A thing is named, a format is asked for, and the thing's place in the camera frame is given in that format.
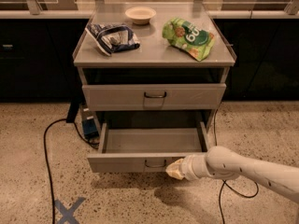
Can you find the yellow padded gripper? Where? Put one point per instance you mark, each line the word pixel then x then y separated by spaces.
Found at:
pixel 188 168

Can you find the grey drawer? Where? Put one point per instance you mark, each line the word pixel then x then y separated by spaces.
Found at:
pixel 153 96
pixel 146 150

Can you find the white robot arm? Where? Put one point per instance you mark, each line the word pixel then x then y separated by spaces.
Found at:
pixel 222 163

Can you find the grey drawer cabinet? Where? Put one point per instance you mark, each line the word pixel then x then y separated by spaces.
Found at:
pixel 154 62

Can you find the grey top drawer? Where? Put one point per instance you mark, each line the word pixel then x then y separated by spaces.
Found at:
pixel 153 96

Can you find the blue power box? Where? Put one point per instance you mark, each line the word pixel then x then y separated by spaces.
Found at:
pixel 88 124

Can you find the blue tape cross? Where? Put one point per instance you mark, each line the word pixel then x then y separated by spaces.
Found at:
pixel 68 213

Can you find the green snack bag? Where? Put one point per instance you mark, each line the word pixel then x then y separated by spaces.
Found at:
pixel 188 37

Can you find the blue white chip bag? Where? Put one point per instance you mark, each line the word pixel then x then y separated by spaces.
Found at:
pixel 113 38

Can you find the white paper bowl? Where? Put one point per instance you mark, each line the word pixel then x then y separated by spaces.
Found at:
pixel 140 15

